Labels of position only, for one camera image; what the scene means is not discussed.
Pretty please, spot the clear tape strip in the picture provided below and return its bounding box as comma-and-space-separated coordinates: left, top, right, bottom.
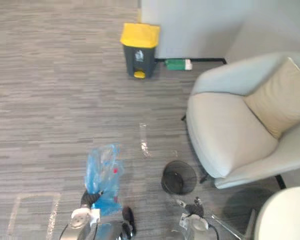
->
138, 122, 152, 158

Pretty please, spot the small black mesh bin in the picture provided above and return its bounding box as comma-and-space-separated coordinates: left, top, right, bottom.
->
160, 160, 198, 196

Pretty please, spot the clear tape floor outline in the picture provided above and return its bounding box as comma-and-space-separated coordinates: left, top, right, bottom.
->
6, 191, 62, 240

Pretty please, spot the blue plastic rubbish bag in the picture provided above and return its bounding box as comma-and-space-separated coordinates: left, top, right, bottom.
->
84, 142, 125, 217

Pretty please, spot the green and white box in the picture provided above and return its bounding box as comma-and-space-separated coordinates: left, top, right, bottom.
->
163, 58, 194, 72

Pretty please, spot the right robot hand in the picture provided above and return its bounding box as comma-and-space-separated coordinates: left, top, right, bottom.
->
175, 196, 206, 218

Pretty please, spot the silver robot body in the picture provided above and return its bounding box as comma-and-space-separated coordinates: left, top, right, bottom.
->
88, 220, 131, 240

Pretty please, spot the beige square cushion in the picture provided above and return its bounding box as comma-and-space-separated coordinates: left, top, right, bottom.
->
242, 57, 300, 140

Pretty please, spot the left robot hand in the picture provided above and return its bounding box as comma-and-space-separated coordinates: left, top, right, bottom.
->
80, 189, 106, 210

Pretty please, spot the light grey armchair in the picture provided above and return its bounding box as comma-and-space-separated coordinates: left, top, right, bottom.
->
181, 51, 300, 190

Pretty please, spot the grey bin with yellow lid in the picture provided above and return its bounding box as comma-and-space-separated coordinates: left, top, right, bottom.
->
119, 22, 162, 80

